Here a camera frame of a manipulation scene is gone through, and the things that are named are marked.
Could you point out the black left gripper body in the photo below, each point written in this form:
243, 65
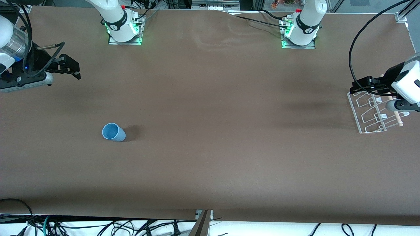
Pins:
389, 76

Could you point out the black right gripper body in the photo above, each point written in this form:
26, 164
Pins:
36, 61

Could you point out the light blue plastic cup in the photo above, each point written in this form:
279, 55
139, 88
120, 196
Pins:
115, 132

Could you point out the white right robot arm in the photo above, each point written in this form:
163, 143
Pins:
115, 16

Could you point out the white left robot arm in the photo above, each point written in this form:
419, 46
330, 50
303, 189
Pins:
308, 19

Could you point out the brown table cover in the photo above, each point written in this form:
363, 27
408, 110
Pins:
210, 137

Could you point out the grey power strip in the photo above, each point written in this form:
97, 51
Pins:
215, 4

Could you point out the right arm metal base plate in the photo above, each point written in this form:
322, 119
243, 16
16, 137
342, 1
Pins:
113, 41

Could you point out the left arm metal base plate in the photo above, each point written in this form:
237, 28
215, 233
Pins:
310, 46

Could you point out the aluminium frame profile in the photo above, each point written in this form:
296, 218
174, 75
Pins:
405, 11

